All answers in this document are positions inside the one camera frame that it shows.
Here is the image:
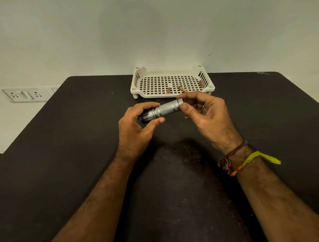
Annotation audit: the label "person's left hand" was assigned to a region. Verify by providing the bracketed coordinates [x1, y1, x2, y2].
[116, 102, 165, 163]

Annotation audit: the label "person's right hand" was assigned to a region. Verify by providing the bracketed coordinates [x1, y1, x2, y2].
[176, 91, 246, 155]

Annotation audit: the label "silver metal flashlight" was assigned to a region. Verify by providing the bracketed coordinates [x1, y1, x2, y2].
[138, 98, 184, 124]

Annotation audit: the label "person's right forearm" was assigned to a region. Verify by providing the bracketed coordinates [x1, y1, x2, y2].
[223, 144, 319, 242]

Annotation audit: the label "person's left forearm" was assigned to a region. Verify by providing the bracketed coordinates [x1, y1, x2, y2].
[51, 154, 140, 242]

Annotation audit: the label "white perforated plastic tray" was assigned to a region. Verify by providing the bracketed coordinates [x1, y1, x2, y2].
[130, 65, 215, 99]

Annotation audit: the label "brown thread wristband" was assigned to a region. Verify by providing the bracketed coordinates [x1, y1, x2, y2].
[217, 140, 250, 173]

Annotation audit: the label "yellow thread wristband red beads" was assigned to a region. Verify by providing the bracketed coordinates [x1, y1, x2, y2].
[229, 151, 282, 177]

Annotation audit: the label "white wall socket panel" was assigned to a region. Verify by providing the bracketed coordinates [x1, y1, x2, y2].
[1, 87, 54, 103]

